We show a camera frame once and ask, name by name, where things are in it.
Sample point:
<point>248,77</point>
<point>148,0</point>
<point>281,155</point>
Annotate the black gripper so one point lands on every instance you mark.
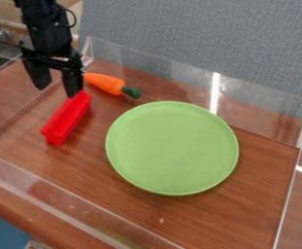
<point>51,52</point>

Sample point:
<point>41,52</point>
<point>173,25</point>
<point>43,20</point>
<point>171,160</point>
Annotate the red plastic block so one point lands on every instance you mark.
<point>65,118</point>

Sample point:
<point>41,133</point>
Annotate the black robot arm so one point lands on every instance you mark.
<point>40,9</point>

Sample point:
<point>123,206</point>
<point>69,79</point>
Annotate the orange toy carrot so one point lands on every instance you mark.
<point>111,84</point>

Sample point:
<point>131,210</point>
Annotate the cardboard box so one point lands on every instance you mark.
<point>11,13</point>

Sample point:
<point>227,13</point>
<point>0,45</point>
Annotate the green round plate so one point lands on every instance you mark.
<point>172,148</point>

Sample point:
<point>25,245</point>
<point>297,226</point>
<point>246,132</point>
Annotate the clear acrylic corner bracket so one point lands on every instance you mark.
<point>87,51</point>

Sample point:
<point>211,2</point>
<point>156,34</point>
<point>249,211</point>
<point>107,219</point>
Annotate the clear acrylic enclosure wall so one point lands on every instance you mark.
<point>63,195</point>

